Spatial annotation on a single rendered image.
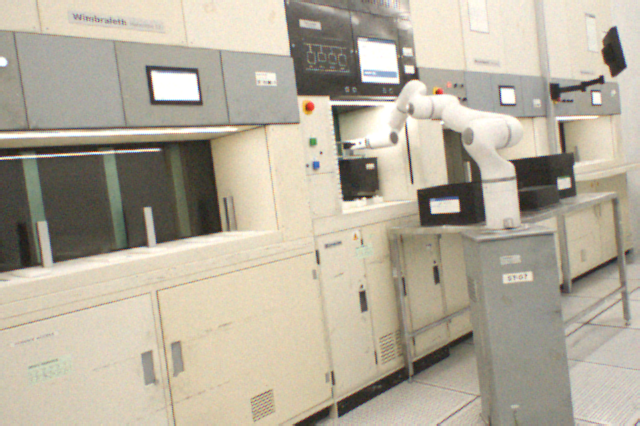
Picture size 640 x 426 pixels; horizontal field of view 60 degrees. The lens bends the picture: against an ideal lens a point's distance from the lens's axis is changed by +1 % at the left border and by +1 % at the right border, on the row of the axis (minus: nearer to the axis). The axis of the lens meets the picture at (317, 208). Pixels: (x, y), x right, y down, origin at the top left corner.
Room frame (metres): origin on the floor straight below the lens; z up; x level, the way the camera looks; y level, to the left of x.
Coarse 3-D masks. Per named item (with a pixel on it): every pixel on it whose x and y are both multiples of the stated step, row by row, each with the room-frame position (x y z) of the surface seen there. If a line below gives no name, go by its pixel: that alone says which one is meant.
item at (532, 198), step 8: (520, 184) 2.79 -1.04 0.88; (552, 184) 2.79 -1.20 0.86; (520, 192) 2.63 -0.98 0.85; (528, 192) 2.61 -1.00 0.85; (536, 192) 2.59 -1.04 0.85; (544, 192) 2.66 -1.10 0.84; (552, 192) 2.72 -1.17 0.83; (520, 200) 2.64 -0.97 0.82; (528, 200) 2.61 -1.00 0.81; (536, 200) 2.59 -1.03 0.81; (544, 200) 2.65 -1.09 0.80; (552, 200) 2.72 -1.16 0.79; (520, 208) 2.64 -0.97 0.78; (528, 208) 2.61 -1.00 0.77; (536, 208) 2.59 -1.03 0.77; (544, 208) 2.63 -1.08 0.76
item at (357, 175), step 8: (352, 152) 2.96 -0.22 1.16; (344, 160) 2.83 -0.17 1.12; (352, 160) 2.83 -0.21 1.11; (360, 160) 2.88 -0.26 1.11; (368, 160) 2.92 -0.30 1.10; (376, 160) 2.96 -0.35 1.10; (344, 168) 2.86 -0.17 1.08; (352, 168) 2.83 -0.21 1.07; (360, 168) 2.87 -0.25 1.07; (368, 168) 2.92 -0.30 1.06; (376, 168) 2.96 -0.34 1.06; (344, 176) 2.86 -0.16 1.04; (352, 176) 2.83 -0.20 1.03; (360, 176) 2.87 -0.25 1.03; (368, 176) 2.92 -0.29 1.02; (376, 176) 2.96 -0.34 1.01; (344, 184) 2.86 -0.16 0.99; (352, 184) 2.83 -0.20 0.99; (360, 184) 2.87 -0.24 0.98; (368, 184) 2.92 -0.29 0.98; (376, 184) 2.96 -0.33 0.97; (344, 192) 2.91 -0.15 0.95; (352, 192) 2.83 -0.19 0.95
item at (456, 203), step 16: (416, 192) 2.56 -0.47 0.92; (432, 192) 2.50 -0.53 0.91; (448, 192) 2.45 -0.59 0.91; (464, 192) 2.41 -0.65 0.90; (480, 192) 2.45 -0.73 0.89; (432, 208) 2.51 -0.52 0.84; (448, 208) 2.46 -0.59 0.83; (464, 208) 2.41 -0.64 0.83; (480, 208) 2.44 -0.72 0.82; (432, 224) 2.52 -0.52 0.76; (448, 224) 2.47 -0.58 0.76
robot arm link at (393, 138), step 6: (378, 132) 2.78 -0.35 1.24; (384, 132) 2.74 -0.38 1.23; (390, 132) 2.72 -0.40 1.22; (396, 132) 2.74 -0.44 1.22; (372, 138) 2.78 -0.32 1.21; (378, 138) 2.75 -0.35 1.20; (384, 138) 2.72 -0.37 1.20; (390, 138) 2.71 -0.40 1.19; (396, 138) 2.74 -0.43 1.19; (372, 144) 2.79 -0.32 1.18; (378, 144) 2.76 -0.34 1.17; (384, 144) 2.74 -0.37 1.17; (390, 144) 2.72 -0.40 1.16; (396, 144) 2.74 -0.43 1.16
